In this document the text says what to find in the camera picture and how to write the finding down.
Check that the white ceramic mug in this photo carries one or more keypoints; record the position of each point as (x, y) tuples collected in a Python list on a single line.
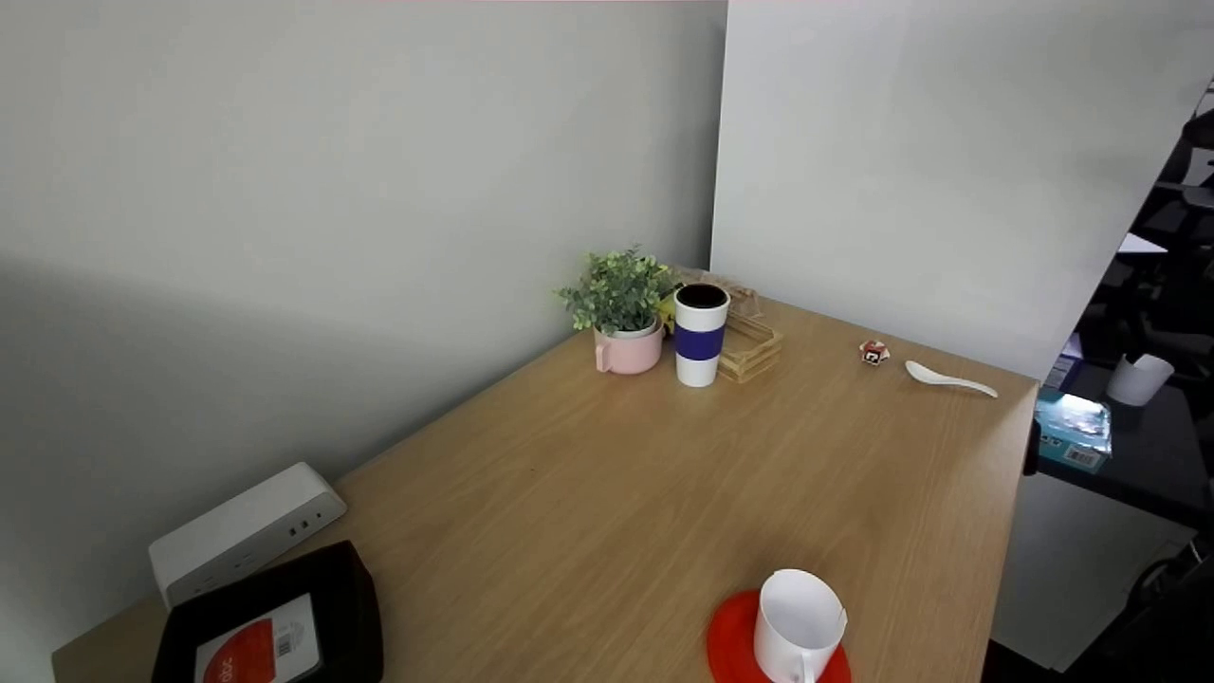
[(798, 628)]

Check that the green plant in pink pot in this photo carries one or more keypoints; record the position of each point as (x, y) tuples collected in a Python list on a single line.
[(621, 309)]

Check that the white tumbler with blue band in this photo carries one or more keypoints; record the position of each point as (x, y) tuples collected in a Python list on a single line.
[(701, 339)]

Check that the wooden slat crate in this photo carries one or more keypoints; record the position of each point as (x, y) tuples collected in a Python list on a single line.
[(753, 349)]

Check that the small red white trinket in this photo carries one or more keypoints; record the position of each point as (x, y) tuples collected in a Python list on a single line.
[(874, 349)]

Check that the red round saucer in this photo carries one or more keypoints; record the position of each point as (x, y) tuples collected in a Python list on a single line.
[(730, 639)]

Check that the white plastic spoon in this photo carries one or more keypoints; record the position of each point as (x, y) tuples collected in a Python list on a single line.
[(952, 381)]

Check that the black square tray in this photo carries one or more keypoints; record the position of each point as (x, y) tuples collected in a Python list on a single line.
[(346, 609)]

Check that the white rectangular speaker box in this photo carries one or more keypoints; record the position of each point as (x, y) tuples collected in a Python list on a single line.
[(242, 534)]

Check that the red and white card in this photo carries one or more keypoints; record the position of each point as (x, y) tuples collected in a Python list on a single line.
[(259, 648)]

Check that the teal tissue pack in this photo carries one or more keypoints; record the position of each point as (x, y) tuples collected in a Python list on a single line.
[(1077, 429)]

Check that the white paper cup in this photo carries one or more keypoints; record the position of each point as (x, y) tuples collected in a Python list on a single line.
[(1140, 381)]

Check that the black desk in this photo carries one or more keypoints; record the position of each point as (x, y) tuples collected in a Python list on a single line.
[(1158, 459)]

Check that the black office chair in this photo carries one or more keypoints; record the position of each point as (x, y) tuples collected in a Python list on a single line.
[(1183, 230)]

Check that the black bulky floor item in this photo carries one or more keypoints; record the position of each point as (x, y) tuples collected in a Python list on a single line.
[(1158, 619)]

